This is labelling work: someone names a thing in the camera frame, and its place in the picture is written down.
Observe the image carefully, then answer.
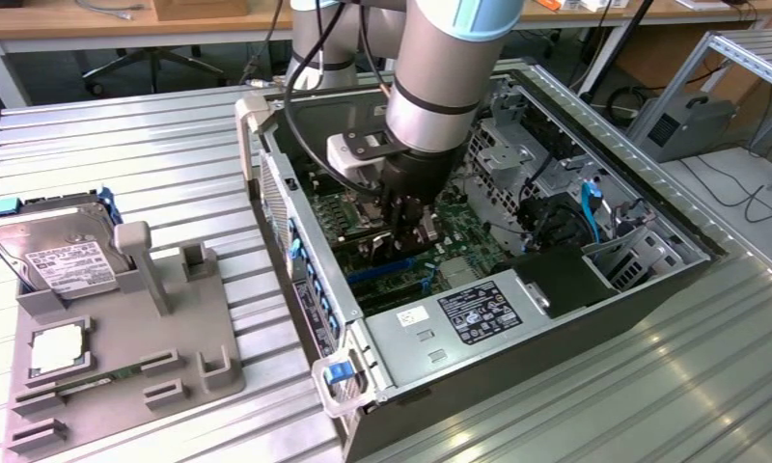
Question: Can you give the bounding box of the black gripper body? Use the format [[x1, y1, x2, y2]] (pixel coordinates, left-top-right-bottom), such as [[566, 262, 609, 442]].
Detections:
[[379, 139, 467, 207]]

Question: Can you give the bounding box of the graphics card with black fan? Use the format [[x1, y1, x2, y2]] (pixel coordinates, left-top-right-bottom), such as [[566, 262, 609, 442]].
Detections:
[[330, 226, 438, 271]]

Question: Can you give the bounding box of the CPU socket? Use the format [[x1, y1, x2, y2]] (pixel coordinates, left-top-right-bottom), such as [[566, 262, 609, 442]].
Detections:
[[350, 195, 386, 229]]

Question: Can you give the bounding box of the green motherboard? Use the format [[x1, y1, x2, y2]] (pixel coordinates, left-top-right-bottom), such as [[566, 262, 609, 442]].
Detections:
[[306, 156, 510, 317]]

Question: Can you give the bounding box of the silver chipset heatsink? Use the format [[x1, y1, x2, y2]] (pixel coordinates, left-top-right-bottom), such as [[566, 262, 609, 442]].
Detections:
[[434, 259, 482, 286]]

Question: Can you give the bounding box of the blue expansion slot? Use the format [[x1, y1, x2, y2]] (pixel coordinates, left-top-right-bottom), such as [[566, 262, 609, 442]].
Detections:
[[345, 258, 418, 286]]

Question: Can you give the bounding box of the black expansion slot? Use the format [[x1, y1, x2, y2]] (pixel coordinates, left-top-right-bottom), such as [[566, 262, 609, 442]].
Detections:
[[357, 287, 429, 313], [350, 278, 425, 305]]

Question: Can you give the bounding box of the grey power supply unit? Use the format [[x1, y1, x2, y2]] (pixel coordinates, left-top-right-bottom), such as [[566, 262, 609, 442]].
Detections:
[[361, 268, 553, 390]]

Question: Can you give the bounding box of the black office chair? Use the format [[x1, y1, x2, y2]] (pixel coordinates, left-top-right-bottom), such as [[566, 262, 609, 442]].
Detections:
[[79, 45, 227, 96], [497, 28, 562, 58]]

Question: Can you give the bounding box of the metal disk bay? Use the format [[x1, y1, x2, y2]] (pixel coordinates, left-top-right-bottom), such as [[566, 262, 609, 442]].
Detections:
[[581, 226, 710, 291]]

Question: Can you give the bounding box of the open black PC case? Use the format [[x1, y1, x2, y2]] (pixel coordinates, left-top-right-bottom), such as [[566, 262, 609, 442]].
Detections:
[[234, 66, 729, 463]]

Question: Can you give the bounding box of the black slanted pole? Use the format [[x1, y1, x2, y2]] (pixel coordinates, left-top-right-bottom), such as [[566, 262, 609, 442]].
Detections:
[[577, 0, 656, 97]]

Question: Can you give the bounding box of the small white box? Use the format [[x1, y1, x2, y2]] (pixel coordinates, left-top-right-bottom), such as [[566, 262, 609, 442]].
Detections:
[[562, 0, 622, 14]]

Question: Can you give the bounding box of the grey parts rack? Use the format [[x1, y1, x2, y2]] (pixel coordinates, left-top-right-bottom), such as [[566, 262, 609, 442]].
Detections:
[[3, 220, 249, 457]]

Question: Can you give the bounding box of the brown cardboard box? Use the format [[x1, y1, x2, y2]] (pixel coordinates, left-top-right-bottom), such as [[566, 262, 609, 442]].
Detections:
[[153, 0, 249, 23]]

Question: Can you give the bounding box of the silver hard disk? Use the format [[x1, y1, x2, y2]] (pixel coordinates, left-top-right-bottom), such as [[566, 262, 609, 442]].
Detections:
[[0, 202, 135, 304]]

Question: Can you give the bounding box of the green RAM stick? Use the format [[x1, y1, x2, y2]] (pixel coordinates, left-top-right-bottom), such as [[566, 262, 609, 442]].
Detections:
[[54, 365, 146, 393]]

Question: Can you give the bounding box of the silver CPU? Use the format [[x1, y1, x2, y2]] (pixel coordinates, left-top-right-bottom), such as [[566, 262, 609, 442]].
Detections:
[[27, 325, 86, 376]]

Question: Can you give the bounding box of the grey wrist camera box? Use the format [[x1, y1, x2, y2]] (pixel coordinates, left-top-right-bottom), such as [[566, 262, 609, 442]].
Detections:
[[325, 129, 414, 188]]

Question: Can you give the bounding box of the black wire bundle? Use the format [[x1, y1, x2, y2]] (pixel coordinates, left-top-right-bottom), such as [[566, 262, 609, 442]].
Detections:
[[515, 190, 586, 253]]

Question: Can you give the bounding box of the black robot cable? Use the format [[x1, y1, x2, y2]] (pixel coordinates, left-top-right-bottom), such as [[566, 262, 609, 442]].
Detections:
[[282, 0, 386, 197]]

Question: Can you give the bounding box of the blue wire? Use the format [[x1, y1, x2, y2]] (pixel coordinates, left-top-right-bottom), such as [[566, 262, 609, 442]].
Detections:
[[576, 178, 605, 246]]

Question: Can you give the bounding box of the hanging cable with plug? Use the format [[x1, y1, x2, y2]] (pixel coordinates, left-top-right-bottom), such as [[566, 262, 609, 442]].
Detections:
[[246, 0, 283, 91]]

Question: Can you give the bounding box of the black coiled cable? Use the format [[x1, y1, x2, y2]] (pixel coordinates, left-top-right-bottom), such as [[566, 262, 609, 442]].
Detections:
[[606, 85, 648, 123]]

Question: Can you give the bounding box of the grey box with black handle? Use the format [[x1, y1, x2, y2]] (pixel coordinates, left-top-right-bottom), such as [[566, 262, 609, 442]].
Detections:
[[625, 94, 740, 164]]

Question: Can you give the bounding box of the wooden desk white frame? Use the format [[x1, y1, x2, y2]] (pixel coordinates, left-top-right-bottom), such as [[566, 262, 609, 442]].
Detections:
[[0, 0, 772, 110]]

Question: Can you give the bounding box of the aluminium profile frame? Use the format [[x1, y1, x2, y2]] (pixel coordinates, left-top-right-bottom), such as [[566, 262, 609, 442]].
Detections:
[[640, 26, 772, 158]]

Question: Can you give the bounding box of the grey coiled cable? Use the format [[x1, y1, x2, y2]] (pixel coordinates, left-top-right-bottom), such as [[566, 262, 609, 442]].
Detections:
[[72, 0, 149, 20]]

